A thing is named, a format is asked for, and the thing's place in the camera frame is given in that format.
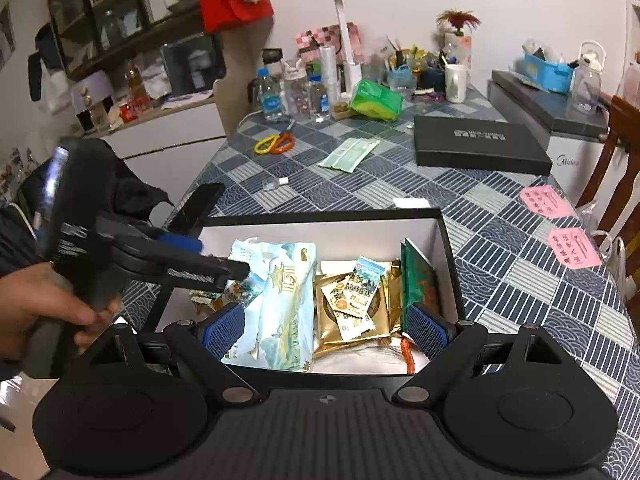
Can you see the dark shelf cabinet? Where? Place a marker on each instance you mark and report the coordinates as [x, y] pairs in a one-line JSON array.
[[100, 15]]

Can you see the light blue snack packet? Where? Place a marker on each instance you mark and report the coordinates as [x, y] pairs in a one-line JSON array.
[[285, 310]]

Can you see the green white sachet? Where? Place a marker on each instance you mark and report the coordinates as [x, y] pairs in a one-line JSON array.
[[350, 153]]

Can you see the green packet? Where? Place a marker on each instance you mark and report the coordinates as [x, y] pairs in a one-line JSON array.
[[420, 280]]

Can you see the black jacket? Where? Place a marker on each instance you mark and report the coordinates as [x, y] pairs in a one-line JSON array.
[[132, 185]]

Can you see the orange strip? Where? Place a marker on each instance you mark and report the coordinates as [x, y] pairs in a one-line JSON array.
[[407, 355]]

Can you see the yellow orange scissors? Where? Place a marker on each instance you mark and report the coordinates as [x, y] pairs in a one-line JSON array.
[[272, 144]]

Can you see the gold foil packet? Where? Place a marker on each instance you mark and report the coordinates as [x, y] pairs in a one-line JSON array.
[[332, 336]]

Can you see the green tissue pack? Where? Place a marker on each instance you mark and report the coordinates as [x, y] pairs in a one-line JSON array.
[[375, 100]]

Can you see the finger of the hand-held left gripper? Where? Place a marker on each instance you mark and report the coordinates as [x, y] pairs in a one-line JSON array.
[[182, 242], [202, 272]]

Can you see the dark pen holder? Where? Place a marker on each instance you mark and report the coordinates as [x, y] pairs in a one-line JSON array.
[[431, 81]]

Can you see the pink checked box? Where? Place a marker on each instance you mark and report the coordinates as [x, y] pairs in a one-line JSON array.
[[312, 42]]

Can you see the black flat box lid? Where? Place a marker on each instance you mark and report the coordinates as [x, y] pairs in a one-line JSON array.
[[475, 145]]

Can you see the blue white sachet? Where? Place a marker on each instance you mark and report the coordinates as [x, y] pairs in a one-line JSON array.
[[367, 277]]

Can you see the pink paper note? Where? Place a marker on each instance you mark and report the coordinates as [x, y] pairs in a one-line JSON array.
[[574, 247], [546, 201]]

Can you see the dark framed picture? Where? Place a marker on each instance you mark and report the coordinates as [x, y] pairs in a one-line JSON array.
[[192, 65]]

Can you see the white plastic bag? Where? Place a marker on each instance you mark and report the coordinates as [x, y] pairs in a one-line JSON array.
[[609, 255]]

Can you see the potted plant white vase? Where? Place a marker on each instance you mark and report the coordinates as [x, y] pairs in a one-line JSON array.
[[458, 30]]

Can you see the clear glass jar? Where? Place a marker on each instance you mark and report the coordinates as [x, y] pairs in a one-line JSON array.
[[295, 87]]

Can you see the orange drink bottle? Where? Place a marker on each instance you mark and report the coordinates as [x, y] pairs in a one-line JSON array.
[[136, 87]]

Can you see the black box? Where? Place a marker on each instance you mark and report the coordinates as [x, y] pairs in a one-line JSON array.
[[350, 240]]

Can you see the white chest freezer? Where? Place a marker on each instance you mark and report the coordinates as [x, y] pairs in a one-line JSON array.
[[540, 110]]

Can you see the white mug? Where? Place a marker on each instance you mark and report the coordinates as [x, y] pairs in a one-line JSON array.
[[456, 85]]

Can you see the brown wooden chair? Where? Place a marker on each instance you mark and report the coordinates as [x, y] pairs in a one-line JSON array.
[[615, 160]]

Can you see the white desk lamp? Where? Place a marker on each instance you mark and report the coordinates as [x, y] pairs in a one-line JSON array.
[[346, 25]]

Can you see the round brown tin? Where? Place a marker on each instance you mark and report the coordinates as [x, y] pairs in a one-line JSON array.
[[341, 110]]

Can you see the small blue label bottle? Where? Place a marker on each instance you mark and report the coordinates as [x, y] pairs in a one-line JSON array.
[[319, 100]]

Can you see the blue label water bottle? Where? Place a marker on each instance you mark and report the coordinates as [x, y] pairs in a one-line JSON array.
[[270, 97]]

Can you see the orange print sachet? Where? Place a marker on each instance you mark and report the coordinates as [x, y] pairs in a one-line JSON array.
[[345, 317]]

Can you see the clear bottle white lid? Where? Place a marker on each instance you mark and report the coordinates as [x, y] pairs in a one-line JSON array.
[[589, 80]]

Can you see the blue plastic basket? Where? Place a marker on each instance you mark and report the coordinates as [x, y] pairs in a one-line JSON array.
[[547, 75]]

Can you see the white sideboard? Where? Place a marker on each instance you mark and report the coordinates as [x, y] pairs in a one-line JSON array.
[[165, 145]]

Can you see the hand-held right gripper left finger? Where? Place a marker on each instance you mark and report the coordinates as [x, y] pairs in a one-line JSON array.
[[224, 334]]

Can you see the small white clip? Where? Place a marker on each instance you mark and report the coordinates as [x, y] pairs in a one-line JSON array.
[[276, 182]]

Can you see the person's left hand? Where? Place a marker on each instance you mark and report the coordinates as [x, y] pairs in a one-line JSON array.
[[35, 295]]

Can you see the small white paper slip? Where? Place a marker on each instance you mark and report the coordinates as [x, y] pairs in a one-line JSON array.
[[411, 202]]

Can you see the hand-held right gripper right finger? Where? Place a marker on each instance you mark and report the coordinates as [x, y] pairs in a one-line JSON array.
[[426, 331]]

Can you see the blue patterned desktop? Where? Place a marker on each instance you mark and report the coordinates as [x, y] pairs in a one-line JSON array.
[[350, 182]]

